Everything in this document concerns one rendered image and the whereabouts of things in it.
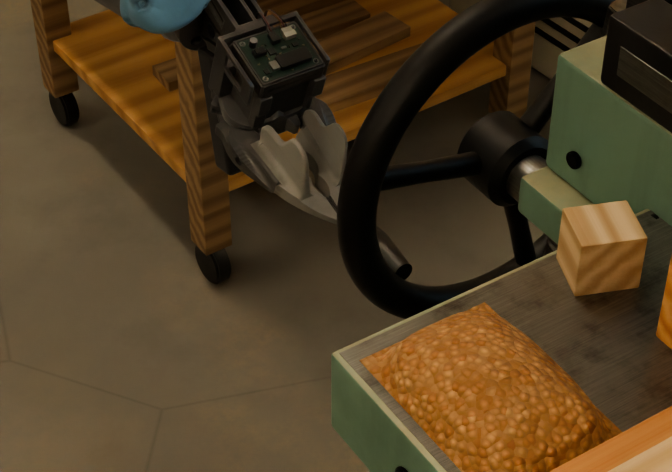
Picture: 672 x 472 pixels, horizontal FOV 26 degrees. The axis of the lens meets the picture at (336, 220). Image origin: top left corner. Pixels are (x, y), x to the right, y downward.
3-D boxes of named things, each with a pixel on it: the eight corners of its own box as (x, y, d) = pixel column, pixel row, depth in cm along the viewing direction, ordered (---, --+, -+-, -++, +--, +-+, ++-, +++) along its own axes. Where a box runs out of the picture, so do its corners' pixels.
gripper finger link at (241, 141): (260, 189, 110) (205, 104, 114) (257, 200, 112) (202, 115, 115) (312, 169, 112) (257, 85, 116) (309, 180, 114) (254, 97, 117)
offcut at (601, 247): (639, 288, 83) (648, 237, 81) (574, 297, 83) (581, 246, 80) (618, 249, 86) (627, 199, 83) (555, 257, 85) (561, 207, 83)
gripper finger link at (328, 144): (354, 186, 107) (291, 93, 110) (338, 229, 112) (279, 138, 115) (389, 172, 108) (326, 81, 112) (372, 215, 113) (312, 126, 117)
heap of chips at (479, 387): (484, 302, 82) (488, 265, 80) (633, 443, 74) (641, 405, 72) (359, 361, 79) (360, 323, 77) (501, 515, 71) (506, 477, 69)
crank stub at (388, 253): (379, 223, 115) (360, 213, 113) (422, 264, 111) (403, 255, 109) (360, 248, 115) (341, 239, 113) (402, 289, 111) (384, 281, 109)
